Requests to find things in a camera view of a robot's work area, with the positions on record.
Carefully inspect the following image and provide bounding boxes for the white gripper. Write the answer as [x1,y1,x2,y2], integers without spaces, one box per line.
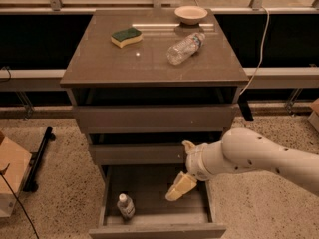
[165,140,211,201]

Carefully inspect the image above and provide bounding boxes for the small blue plastic bottle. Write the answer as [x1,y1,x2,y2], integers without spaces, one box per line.
[117,193,135,220]

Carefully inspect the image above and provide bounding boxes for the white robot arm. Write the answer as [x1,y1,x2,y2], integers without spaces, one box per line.
[165,128,319,201]

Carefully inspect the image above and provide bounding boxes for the grey open bottom drawer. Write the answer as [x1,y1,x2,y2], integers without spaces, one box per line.
[89,164,226,239]

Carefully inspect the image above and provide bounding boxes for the grey middle drawer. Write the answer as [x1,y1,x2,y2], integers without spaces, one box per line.
[89,144,186,165]

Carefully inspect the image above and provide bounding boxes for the grey drawer cabinet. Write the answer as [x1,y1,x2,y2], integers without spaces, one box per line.
[59,8,250,239]

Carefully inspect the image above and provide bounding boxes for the grey top drawer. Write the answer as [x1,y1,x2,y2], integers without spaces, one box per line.
[73,106,234,133]

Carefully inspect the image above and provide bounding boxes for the clear crushed water bottle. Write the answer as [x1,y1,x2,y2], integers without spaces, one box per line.
[166,33,205,66]

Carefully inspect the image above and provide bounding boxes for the brown box at right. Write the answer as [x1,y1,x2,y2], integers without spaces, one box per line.
[307,98,319,132]

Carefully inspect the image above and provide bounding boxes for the green yellow sponge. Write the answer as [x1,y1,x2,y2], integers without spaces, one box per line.
[111,27,143,48]

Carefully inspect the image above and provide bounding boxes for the beige ceramic bowl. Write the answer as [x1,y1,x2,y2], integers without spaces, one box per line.
[174,6,208,25]

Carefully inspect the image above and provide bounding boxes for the black tripod leg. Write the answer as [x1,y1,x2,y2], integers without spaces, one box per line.
[23,127,56,192]

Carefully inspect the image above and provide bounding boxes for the cardboard box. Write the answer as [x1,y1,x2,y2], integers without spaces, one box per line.
[0,132,32,217]

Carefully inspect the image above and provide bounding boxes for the white power cable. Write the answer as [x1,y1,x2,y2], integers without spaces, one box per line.
[238,6,270,96]

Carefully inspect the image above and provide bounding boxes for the black thin cable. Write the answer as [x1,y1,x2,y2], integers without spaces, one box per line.
[0,172,40,239]

